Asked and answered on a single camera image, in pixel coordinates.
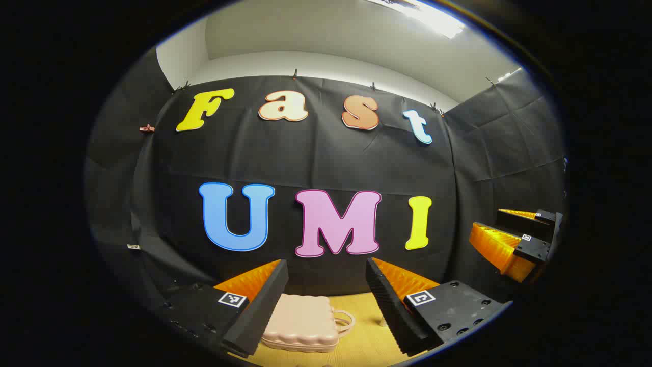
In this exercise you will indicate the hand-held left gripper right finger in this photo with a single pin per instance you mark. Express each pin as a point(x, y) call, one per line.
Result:
point(389, 311)

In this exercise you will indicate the pink cloth clip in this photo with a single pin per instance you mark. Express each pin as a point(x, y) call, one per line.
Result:
point(146, 128)

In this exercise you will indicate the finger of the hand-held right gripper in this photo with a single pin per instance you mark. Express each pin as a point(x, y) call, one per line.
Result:
point(532, 250)
point(524, 224)

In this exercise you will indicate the black backdrop cloth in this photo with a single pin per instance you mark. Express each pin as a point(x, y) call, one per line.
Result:
point(305, 153)

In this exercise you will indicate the pink suitcase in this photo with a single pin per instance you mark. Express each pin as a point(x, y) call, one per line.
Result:
point(300, 321)

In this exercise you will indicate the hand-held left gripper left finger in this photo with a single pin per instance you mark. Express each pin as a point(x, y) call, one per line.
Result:
point(260, 311)

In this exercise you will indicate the ceiling light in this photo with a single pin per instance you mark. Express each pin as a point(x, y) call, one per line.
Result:
point(433, 15)

